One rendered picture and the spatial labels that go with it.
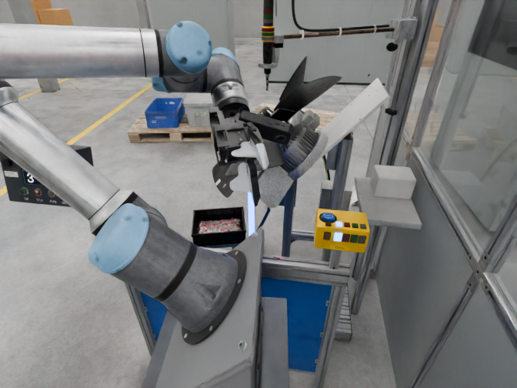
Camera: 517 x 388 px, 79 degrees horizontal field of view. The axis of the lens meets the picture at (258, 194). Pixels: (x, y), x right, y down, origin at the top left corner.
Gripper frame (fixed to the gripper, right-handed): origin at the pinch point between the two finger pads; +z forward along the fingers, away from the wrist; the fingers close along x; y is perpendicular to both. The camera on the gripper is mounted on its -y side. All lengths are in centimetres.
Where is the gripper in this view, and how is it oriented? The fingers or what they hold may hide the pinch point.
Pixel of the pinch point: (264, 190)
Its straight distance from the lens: 58.9
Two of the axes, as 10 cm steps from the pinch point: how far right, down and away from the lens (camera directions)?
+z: 2.3, 8.8, -4.1
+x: 1.1, -4.4, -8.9
